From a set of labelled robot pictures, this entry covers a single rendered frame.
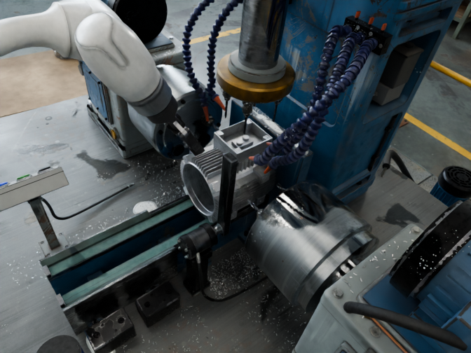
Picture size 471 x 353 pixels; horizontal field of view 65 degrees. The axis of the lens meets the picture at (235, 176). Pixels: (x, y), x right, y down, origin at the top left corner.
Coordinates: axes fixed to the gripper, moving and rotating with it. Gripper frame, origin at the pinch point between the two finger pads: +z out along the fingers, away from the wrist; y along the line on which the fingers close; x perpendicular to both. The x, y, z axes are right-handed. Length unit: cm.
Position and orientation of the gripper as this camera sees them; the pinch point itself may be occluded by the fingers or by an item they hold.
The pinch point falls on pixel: (194, 146)
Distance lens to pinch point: 98.2
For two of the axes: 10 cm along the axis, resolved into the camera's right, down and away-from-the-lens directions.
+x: -7.3, 6.8, -0.6
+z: 3.2, 4.1, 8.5
